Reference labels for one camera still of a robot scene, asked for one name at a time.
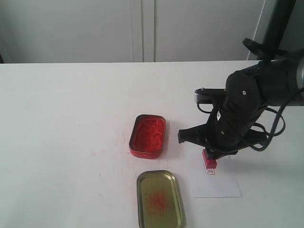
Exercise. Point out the white cabinet doors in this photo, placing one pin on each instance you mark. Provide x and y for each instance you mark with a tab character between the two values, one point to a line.
61	31

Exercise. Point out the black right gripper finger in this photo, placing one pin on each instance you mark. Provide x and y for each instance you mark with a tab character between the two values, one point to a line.
215	155

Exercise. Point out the red ink pad tin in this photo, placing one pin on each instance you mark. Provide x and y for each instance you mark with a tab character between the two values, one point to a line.
147	136

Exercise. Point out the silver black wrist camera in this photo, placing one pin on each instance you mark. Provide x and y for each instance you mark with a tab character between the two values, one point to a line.
209	96

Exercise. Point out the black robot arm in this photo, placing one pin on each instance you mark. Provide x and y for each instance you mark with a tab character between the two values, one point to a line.
278	78

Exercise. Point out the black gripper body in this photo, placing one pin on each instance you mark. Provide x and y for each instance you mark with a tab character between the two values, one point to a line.
231	122

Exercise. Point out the white paper sheet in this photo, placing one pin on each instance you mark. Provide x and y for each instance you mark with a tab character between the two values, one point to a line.
220	182

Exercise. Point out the dark vertical post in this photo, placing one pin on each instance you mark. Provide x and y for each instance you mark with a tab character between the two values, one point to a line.
278	23

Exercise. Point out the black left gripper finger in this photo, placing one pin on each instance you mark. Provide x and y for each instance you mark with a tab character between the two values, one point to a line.
196	135

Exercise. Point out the red stamp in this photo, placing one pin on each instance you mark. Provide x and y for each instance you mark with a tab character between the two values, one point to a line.
209	163

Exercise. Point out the gold tin lid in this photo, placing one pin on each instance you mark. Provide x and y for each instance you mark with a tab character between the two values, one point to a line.
159	202

